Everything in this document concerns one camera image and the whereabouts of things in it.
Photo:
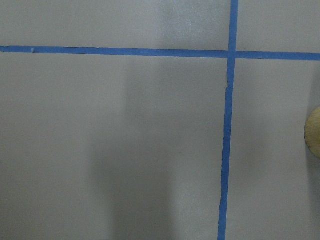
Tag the tan bamboo cup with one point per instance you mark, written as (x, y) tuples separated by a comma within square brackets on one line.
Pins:
[(312, 132)]

